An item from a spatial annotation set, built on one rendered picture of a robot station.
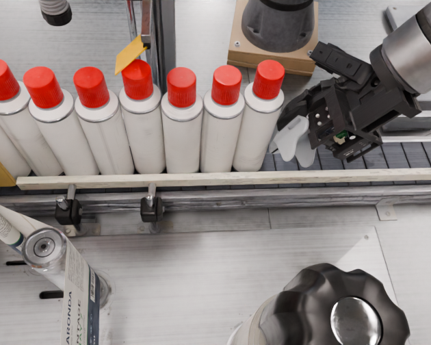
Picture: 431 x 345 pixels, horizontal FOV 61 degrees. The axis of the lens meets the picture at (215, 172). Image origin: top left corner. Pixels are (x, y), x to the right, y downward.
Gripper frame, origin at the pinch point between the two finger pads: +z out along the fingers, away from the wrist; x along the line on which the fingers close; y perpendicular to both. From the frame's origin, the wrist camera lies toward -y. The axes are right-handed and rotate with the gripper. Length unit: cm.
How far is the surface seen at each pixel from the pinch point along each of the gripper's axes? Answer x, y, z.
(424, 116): 18.8, -2.8, -13.9
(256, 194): 0.4, 5.6, 6.3
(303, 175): 4.4, 4.5, -0.2
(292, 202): 7.4, 5.9, 5.5
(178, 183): -11.4, 4.8, 9.8
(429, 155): 27.2, -0.8, -9.3
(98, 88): -27.3, 2.3, -1.0
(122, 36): -17.7, -35.5, 22.1
